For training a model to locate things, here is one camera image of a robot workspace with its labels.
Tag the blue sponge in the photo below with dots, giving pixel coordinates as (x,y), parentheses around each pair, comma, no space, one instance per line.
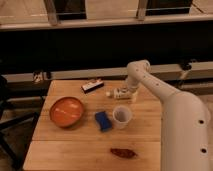
(103,121)

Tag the wall power outlet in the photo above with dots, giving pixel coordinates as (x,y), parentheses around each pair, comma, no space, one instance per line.
(38,76)

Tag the dried red chili pepper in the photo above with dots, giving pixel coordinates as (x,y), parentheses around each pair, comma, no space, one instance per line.
(123,153)

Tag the white plastic bottle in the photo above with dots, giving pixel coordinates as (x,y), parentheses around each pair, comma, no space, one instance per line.
(119,93)

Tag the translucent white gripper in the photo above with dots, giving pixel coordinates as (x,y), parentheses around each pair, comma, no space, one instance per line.
(132,89)

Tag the orange ceramic bowl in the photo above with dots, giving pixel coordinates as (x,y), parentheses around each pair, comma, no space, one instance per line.
(66,111)

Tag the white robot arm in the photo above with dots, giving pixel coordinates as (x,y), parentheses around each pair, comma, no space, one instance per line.
(184,122)

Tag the white plastic cup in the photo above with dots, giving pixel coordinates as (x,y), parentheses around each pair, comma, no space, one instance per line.
(122,115)

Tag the black whiteboard eraser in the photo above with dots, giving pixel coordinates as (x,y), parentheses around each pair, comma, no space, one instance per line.
(92,85)

